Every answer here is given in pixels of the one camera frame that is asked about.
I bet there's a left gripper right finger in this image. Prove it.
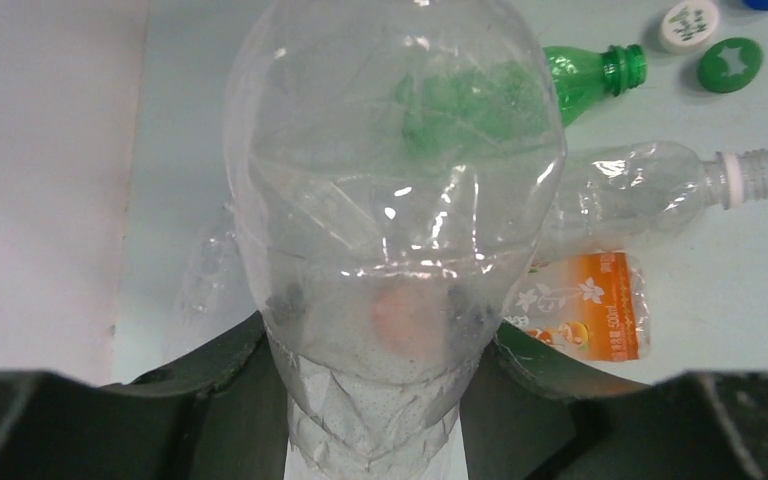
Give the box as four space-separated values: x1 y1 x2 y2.
460 324 768 479

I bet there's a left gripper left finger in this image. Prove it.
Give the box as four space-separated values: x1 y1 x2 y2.
0 314 288 479

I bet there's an orange label bottle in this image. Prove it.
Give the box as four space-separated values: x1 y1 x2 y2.
503 252 651 363

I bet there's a green plastic bottle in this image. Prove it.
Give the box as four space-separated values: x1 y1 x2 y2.
394 44 647 157

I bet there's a green bottle cap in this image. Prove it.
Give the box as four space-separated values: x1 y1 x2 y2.
697 37 764 93

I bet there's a white bottle cap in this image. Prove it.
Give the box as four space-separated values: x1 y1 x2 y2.
658 0 721 54

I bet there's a blue bottle cap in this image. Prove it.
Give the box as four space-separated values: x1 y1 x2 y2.
742 0 768 11

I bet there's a clear bottle white ring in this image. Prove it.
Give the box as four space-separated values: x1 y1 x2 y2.
532 140 768 266

